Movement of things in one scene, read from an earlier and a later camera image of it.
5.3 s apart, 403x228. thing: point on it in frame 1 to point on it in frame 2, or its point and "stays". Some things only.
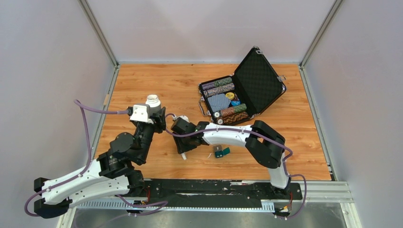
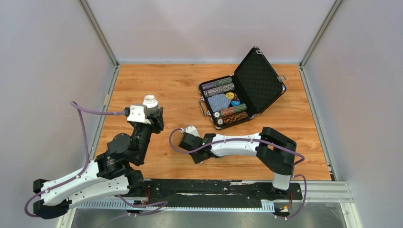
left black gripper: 161,126 stays
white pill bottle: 154,104 stays
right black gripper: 181,147 to 196,159
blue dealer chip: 235,103 stays
